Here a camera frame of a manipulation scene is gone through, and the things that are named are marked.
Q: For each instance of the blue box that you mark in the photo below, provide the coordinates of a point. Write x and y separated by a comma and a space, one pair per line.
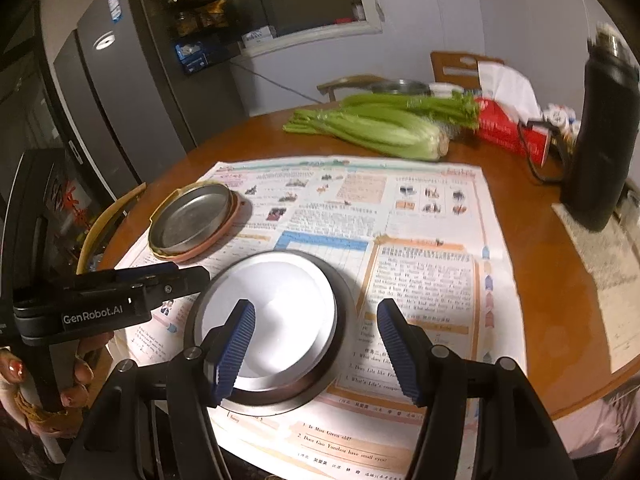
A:
191, 59

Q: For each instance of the spotted white object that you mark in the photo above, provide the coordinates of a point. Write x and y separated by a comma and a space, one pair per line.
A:
560, 115

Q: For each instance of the black thermos bottle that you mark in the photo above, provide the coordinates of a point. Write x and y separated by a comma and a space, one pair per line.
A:
600, 150

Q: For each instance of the steel basin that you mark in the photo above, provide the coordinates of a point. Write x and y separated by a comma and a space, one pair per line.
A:
405, 85

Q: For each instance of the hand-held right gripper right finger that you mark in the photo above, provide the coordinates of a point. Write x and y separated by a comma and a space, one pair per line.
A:
400, 355

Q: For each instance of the person's pink garment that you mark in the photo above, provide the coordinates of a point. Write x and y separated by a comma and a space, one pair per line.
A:
610, 420

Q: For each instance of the red tissue box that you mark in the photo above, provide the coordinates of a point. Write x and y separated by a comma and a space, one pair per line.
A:
500, 127

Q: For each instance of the blue refrigerator sticker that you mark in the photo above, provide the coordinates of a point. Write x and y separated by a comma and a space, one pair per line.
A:
115, 5

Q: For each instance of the black side storage rack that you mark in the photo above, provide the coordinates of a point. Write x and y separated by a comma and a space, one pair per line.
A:
200, 20

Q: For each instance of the steel bowl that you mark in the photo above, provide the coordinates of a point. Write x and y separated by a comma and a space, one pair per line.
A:
345, 330

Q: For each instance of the person's left hand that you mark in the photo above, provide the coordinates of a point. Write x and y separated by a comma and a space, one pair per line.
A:
84, 367

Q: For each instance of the square-back wooden chair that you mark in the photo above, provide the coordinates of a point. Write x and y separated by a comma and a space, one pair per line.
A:
450, 67

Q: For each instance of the small white bottle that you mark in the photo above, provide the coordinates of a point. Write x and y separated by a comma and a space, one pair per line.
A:
356, 12

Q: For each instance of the beige paper sheet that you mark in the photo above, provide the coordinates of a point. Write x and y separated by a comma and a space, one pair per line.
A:
615, 285

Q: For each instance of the grey refrigerator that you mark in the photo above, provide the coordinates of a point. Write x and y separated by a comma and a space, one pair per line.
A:
125, 85

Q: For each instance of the red paper decoration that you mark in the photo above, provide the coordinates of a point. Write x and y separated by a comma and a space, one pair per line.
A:
72, 205

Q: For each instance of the yellow shell-shaped plate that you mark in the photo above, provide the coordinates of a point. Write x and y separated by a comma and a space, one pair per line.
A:
159, 251

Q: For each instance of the white tissue paper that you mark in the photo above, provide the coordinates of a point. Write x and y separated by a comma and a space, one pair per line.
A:
505, 85

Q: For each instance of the yellow wrist band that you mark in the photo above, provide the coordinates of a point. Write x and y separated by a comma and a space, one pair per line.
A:
35, 412

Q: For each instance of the green celery bunch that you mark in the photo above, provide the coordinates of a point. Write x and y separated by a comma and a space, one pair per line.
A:
380, 130
425, 102

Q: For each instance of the dark glass cabinet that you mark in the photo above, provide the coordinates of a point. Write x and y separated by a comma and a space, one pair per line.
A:
30, 110

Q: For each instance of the red paper bowl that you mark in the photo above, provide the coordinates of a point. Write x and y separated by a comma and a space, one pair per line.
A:
285, 320

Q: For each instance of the brown curved-back wooden chair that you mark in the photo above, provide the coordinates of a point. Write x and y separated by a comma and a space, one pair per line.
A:
350, 81

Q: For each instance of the orange plastic plate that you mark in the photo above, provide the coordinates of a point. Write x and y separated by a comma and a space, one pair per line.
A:
225, 230

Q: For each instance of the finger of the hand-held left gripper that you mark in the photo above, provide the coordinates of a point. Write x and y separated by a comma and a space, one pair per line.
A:
180, 285
135, 272

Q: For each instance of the yellow curved-back wooden chair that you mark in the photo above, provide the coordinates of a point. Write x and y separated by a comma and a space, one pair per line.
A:
100, 225

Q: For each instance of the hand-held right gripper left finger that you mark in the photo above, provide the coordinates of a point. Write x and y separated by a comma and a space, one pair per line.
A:
235, 355

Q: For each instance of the printed newspaper sheet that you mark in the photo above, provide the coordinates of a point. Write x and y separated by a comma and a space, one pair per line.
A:
425, 210

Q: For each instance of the round steel plate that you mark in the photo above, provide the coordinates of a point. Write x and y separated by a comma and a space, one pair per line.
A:
190, 220

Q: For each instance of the white carton box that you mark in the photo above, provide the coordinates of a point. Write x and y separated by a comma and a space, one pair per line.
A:
257, 36

